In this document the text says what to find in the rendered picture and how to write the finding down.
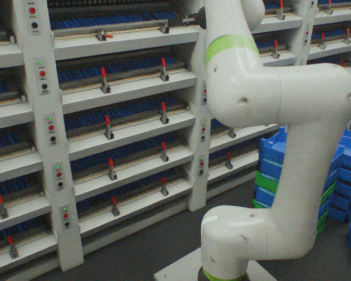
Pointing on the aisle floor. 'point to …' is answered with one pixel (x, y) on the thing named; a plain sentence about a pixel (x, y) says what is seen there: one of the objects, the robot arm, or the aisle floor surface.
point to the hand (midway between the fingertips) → (176, 22)
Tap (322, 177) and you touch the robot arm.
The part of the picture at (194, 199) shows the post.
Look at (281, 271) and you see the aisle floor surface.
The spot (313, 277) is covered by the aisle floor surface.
